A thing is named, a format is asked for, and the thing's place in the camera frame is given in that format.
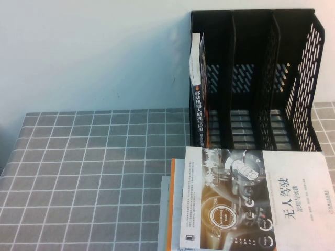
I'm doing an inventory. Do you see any orange-edged white book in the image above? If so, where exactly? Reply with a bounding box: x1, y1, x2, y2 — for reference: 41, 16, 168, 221
168, 158, 188, 251

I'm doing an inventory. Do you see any grey checked tablecloth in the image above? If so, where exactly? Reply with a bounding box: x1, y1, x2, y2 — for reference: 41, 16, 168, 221
0, 101, 335, 251

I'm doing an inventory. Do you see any white self-driving book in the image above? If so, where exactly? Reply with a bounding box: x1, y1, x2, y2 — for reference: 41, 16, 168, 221
179, 146, 335, 251

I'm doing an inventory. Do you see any dark mobile robot book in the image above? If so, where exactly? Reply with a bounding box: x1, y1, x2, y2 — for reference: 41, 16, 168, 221
188, 32, 212, 147

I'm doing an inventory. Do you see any pale grey book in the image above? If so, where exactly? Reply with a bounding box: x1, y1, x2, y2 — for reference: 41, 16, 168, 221
158, 175, 173, 251

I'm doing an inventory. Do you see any black plastic book stand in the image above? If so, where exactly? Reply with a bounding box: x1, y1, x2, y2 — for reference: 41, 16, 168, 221
189, 9, 327, 153

